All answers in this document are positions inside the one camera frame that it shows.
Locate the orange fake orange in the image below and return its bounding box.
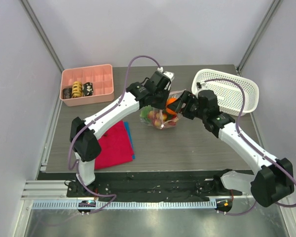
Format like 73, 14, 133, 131
165, 97, 180, 115

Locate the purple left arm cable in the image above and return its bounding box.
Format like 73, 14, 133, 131
68, 55, 163, 214

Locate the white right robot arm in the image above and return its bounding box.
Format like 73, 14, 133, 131
166, 90, 294, 207

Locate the red yellow lychee bunch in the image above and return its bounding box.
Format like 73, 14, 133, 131
148, 110, 179, 130

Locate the yellow spiral item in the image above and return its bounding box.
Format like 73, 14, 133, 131
72, 81, 83, 98

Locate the black white patterned item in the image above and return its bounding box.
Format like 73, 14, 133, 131
82, 82, 93, 96

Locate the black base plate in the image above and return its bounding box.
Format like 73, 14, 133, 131
64, 171, 242, 202

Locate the clear zip top bag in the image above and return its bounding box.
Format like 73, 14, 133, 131
140, 89, 185, 130

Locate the white perforated plastic basket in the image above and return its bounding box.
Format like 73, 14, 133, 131
191, 69, 259, 116

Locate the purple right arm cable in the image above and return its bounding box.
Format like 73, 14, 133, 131
196, 78, 296, 216

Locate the dark brown round item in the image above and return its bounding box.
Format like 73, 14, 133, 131
62, 88, 72, 99

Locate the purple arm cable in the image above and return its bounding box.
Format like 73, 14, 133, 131
196, 78, 296, 216
68, 55, 163, 214

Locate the pink compartment tray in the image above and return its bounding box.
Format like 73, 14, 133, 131
59, 64, 114, 107

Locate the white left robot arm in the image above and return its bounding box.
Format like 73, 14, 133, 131
70, 71, 174, 197

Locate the green fake lettuce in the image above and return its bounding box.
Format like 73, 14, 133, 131
140, 106, 151, 120

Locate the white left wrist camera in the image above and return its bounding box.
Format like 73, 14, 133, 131
162, 71, 175, 91

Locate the red folded cloth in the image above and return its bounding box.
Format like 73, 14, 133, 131
94, 121, 134, 170

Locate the blue folded cloth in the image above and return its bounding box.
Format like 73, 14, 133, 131
122, 121, 135, 163

